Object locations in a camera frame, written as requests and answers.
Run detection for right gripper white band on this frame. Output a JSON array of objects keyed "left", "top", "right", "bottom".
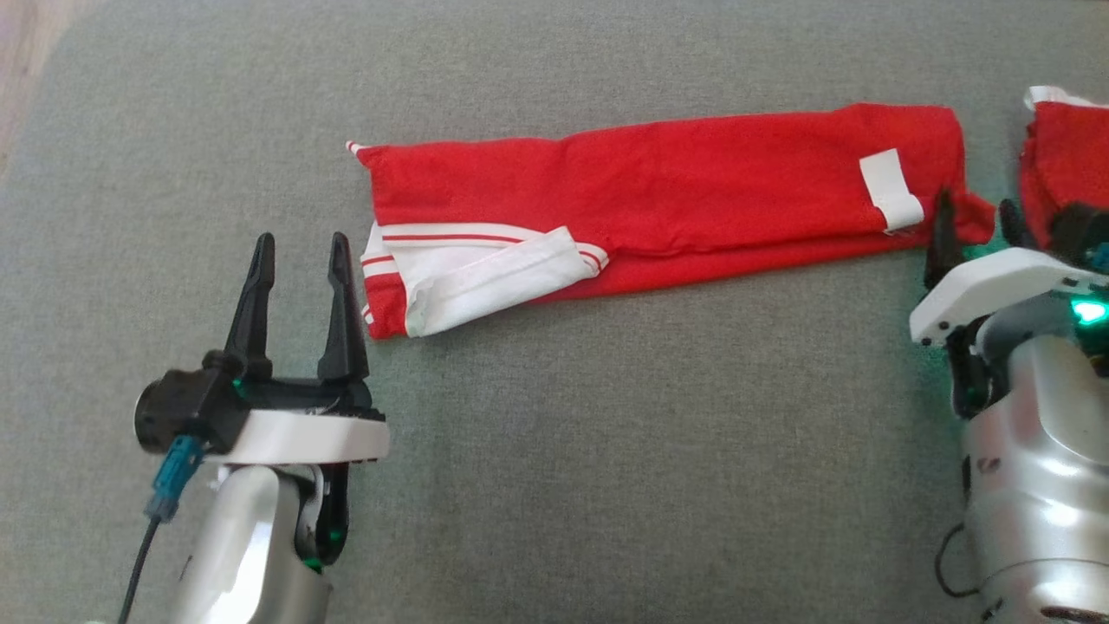
[{"left": 910, "top": 188, "right": 1109, "bottom": 422}]

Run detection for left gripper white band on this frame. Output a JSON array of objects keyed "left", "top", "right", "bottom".
[{"left": 206, "top": 231, "right": 392, "bottom": 571}]

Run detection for red shorts with white stripe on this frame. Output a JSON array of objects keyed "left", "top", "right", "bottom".
[{"left": 1018, "top": 85, "right": 1109, "bottom": 252}]

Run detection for red Bulls 23 jersey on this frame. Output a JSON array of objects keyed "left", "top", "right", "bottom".
[{"left": 347, "top": 102, "right": 997, "bottom": 341}]

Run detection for grey fabric sofa seat cushion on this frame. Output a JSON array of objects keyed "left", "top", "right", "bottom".
[{"left": 0, "top": 0, "right": 1109, "bottom": 624}]

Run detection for right black cable teal plug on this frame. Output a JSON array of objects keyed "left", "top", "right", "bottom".
[{"left": 934, "top": 241, "right": 1109, "bottom": 601}]

